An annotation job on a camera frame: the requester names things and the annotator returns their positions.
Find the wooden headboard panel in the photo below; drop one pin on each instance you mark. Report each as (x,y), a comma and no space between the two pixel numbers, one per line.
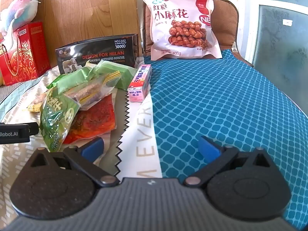
(91,9)

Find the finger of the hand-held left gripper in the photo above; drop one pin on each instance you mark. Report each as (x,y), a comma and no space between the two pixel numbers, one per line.
(33,128)

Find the large pink snack bag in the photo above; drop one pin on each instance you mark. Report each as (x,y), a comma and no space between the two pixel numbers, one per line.
(182,26)

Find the red spicy snack packet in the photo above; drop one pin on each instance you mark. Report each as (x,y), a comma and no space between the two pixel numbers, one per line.
(96,118)

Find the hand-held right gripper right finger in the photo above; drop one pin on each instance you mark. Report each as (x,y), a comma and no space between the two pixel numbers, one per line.
(208,149)

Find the pastel plush toy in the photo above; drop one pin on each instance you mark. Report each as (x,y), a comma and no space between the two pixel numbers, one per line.
(18,9)

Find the blue diamond-patterned mat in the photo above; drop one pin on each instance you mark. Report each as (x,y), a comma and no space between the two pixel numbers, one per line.
(211,101)

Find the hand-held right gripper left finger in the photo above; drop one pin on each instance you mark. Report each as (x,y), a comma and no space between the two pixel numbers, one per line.
(92,147)

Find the green pastry packet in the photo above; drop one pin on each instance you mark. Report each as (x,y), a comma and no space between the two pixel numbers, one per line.
(125,75)

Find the green printed snack bag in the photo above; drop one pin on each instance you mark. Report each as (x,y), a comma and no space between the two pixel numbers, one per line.
(57,118)

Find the beige patterned bed blanket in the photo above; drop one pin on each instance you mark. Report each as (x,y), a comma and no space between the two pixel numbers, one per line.
(142,134)

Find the clear packet with brown bar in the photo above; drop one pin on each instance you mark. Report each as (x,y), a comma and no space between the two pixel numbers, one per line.
(89,92)

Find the black box with sheep print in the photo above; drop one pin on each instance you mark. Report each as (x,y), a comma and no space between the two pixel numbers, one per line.
(96,50)

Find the red gold-patterned gift bag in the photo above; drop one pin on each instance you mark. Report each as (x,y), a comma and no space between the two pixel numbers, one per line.
(24,53)

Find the small pink candy box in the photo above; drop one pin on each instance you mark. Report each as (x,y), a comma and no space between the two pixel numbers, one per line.
(140,83)

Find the frosted glass door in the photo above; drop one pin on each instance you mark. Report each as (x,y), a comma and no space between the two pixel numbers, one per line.
(281,41)

